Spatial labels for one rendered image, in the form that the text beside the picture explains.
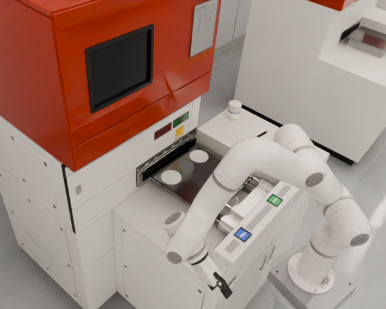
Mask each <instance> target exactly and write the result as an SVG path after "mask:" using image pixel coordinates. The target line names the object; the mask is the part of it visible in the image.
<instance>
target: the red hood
mask: <svg viewBox="0 0 386 309"><path fill-rule="evenodd" d="M221 1H222V0H0V116H2V117H3V118H4V119H5V120H7V121H8V122H9V123H10V124H12V125H13V126H15V127H16V128H17V129H18V130H19V131H21V132H22V133H23V134H25V135H26V136H27V137H29V138H30V139H31V140H33V141H34V142H35V143H36V144H38V145H39V146H40V147H42V148H43V149H44V150H45V151H47V152H48V153H49V154H51V155H52V156H53V157H55V158H56V159H57V160H58V161H60V162H61V163H63V164H64V165H65V166H66V167H68V168H69V169H70V170H71V171H73V172H76V171H77V170H79V169H81V168H82V167H84V166H85V165H87V164H89V163H91V162H92V161H94V160H95V159H97V158H99V157H101V156H102V155H104V154H106V153H107V152H109V151H110V150H112V149H114V148H115V147H117V146H118V145H121V144H122V143H124V142H125V141H127V140H129V139H130V138H132V137H133V136H135V135H137V134H138V133H140V132H142V131H144V130H145V129H147V128H148V127H150V126H152V125H153V124H155V123H157V122H158V121H160V120H161V119H163V118H165V117H167V116H168V115H170V114H171V113H173V112H175V111H177V110H178V109H180V108H182V107H183V106H185V105H186V104H188V103H190V102H191V101H193V100H194V99H197V98H198V97H200V96H201V95H203V94H205V93H206V92H208V91H209V89H210V80H211V72H212V67H213V58H214V49H215V45H216V36H217V31H218V23H219V14H220V9H221Z"/></svg>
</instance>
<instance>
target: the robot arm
mask: <svg viewBox="0 0 386 309"><path fill-rule="evenodd" d="M255 171H259V172H263V173H265V174H268V175H270V176H272V177H275V178H277V179H278V180H281V181H283V182H284V183H287V184H289V185H292V186H296V187H299V188H304V189H305V190H306V192H307V193H308V194H309V195H310V196H311V197H312V199H313V200H314V201H316V203H317V205H318V207H319V208H320V210H321V212H322V213H323V215H324V217H325V219H326V220H327V222H328V224H321V225H320V226H318V227H316V229H315V230H314V232H313V233H312V236H311V238H310V239H309V242H308V244H307V245H306V248H305V250H304V252H303V253H297V254H295V255H293V256H292V257H291V258H290V260H289V262H288V265H287V271H288V274H289V277H290V279H291V280H292V281H293V282H294V284H296V285H297V286H298V287H299V288H300V289H302V290H304V291H306V292H308V293H311V294H323V293H326V292H328V291H329V290H330V289H331V287H332V286H333V283H334V275H333V272H332V270H331V268H332V267H333V265H334V264H335V262H336V260H337V258H338V257H339V255H340V254H341V252H342V250H343V249H344V247H352V246H360V245H363V244H365V243H366V242H367V241H368V240H369V238H370V236H371V225H370V223H369V221H368V219H367V217H366V216H365V214H364V213H363V211H362V210H361V208H360V207H359V206H358V204H357V203H356V201H355V199H354V198H353V197H352V195H351V194H350V192H349V191H348V190H347V189H346V188H345V187H344V186H343V185H342V184H340V182H339V181H338V180H337V178H336V177H335V175H334V174H333V172H332V171H331V169H330V168H329V166H328V165H327V163H326V162H325V161H324V159H323V157H322V156H321V155H320V153H319V152H318V150H317V148H316V147H315V146H314V144H313V143H312V142H311V140H310V138H309V137H308V135H307V134H306V133H305V131H304V130H303V129H302V128H301V127H300V126H298V125H296V124H286V125H283V126H281V127H280V128H279V129H278V130H277V131H276V132H275V134H274V137H273V141H272V140H269V139H265V138H261V137H253V138H248V139H243V140H240V141H238V142H237V143H235V144H234V145H233V146H232V147H231V148H230V150H229V151H228V152H227V153H226V155H225V156H224V157H223V159H222V160H221V162H220V163H219V164H218V166H217V167H216V168H215V170H214V171H213V173H212V174H211V175H210V177H209V178H208V179H207V181H206V182H205V184H204V185H203V187H202V188H201V190H200V191H199V193H198V194H197V195H196V197H195V199H194V201H193V203H192V204H191V206H190V208H189V210H188V211H187V213H186V214H185V212H176V213H174V214H172V215H171V216H169V217H168V218H167V219H166V220H165V221H164V223H163V228H164V229H165V231H166V233H167V234H168V237H169V241H168V243H167V245H166V247H165V257H166V259H167V260H168V261H169V262H170V263H172V264H181V263H183V262H184V261H186V262H187V263H189V264H190V265H192V267H193V268H194V270H195V272H196V273H197V275H198V276H199V278H200V279H201V280H202V281H203V282H205V283H206V284H207V285H208V286H209V288H210V289H211V290H212V291H213V290H214V289H215V288H216V287H217V286H218V288H219V289H220V291H221V293H222V295H223V296H224V297H225V299H228V298H229V297H230V296H231V295H232V293H233V292H232V290H231V289H230V288H229V286H228V284H227V283H226V281H225V279H223V276H222V273H221V272H220V270H219V269H218V267H217V266H216V264H215V263H214V262H213V261H212V259H211V258H210V257H209V255H208V247H207V246H206V245H205V243H204V241H203V239H204V238H205V236H206V235H207V233H208V231H209V230H210V228H211V226H212V225H213V223H214V221H215V219H216V217H217V216H218V214H219V212H220V211H221V210H222V209H223V208H224V207H225V205H226V204H227V203H228V201H229V200H230V199H231V198H232V197H233V195H234V194H235V193H236V192H237V191H238V189H239V188H240V187H241V185H242V184H243V183H244V182H245V181H246V179H247V178H248V176H250V174H252V173H253V172H255ZM217 279H218V281H217V282H216V280H217ZM219 282H221V286H220V285H219V284H218V283H219Z"/></svg>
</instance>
